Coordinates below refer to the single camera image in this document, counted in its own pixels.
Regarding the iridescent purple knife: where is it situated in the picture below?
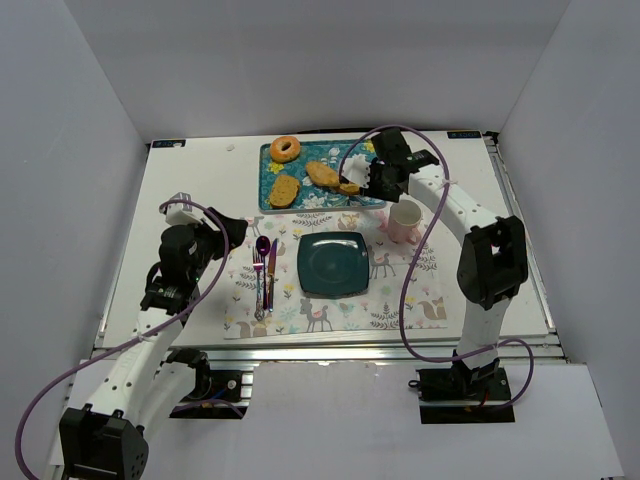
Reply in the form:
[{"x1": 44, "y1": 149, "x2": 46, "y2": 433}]
[{"x1": 266, "y1": 239, "x2": 278, "y2": 312}]

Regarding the floral animal print placemat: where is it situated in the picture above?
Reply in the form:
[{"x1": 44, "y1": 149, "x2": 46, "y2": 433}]
[{"x1": 221, "y1": 209, "x2": 447, "y2": 340}]

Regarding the oval bread roll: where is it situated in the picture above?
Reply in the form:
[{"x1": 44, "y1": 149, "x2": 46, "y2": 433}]
[{"x1": 305, "y1": 161, "x2": 340, "y2": 187}]

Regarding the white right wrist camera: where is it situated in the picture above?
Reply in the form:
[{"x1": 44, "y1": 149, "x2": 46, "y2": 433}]
[{"x1": 342, "y1": 154, "x2": 370, "y2": 188}]

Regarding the left corner label sticker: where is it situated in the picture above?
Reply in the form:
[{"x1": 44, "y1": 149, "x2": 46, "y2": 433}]
[{"x1": 151, "y1": 139, "x2": 186, "y2": 149}]

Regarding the brown bread slice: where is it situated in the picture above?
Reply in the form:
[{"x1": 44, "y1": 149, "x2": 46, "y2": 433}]
[
  {"x1": 336, "y1": 183, "x2": 360, "y2": 196},
  {"x1": 268, "y1": 175, "x2": 301, "y2": 209}
]

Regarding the iridescent purple spoon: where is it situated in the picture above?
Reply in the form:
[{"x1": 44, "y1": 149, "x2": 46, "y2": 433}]
[{"x1": 256, "y1": 235, "x2": 271, "y2": 310}]

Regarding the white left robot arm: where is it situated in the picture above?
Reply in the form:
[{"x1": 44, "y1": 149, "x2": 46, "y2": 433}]
[{"x1": 59, "y1": 208, "x2": 248, "y2": 479}]

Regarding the pink ceramic mug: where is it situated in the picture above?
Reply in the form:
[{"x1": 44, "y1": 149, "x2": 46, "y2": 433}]
[{"x1": 387, "y1": 200, "x2": 422, "y2": 245}]

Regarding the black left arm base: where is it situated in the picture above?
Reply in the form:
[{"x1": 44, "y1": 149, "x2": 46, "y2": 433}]
[{"x1": 165, "y1": 349, "x2": 247, "y2": 420}]

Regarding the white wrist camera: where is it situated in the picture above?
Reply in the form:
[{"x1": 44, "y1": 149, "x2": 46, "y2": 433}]
[
  {"x1": 342, "y1": 154, "x2": 370, "y2": 188},
  {"x1": 159, "y1": 192, "x2": 202, "y2": 226}
]

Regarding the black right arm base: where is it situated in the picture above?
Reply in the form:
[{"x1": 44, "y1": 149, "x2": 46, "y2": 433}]
[{"x1": 408, "y1": 359, "x2": 515, "y2": 425}]

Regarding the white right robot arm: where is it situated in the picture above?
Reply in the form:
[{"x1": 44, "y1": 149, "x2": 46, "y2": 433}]
[{"x1": 340, "y1": 125, "x2": 529, "y2": 381}]

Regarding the teal floral serving tray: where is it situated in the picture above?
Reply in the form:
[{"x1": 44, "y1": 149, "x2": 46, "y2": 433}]
[{"x1": 258, "y1": 140, "x2": 385, "y2": 213}]

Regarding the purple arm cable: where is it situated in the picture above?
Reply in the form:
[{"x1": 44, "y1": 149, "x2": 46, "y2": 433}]
[
  {"x1": 13, "y1": 197, "x2": 231, "y2": 480},
  {"x1": 338, "y1": 123, "x2": 535, "y2": 412}
]

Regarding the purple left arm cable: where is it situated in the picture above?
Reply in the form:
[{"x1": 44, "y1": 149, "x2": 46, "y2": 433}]
[{"x1": 13, "y1": 197, "x2": 231, "y2": 480}]

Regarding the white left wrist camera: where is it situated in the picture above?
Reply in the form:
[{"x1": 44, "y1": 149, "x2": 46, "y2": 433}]
[{"x1": 159, "y1": 192, "x2": 202, "y2": 226}]

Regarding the brown bread slice on tray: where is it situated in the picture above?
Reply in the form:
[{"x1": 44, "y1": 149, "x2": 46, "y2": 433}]
[{"x1": 268, "y1": 175, "x2": 301, "y2": 209}]

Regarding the iridescent purple fork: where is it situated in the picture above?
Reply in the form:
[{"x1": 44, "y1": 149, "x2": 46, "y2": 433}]
[{"x1": 252, "y1": 247, "x2": 264, "y2": 322}]

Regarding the black corner label sticker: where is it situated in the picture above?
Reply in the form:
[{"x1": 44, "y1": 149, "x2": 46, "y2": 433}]
[{"x1": 447, "y1": 130, "x2": 482, "y2": 140}]

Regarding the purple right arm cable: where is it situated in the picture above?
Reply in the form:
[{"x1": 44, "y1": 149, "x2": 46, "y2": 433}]
[{"x1": 338, "y1": 123, "x2": 535, "y2": 412}]

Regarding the orange glazed donut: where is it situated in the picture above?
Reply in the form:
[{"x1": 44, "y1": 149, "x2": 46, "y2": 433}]
[{"x1": 269, "y1": 136, "x2": 301, "y2": 164}]

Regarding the dark teal square plate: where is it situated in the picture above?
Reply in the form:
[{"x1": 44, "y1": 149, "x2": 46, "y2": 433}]
[{"x1": 297, "y1": 231, "x2": 370, "y2": 299}]

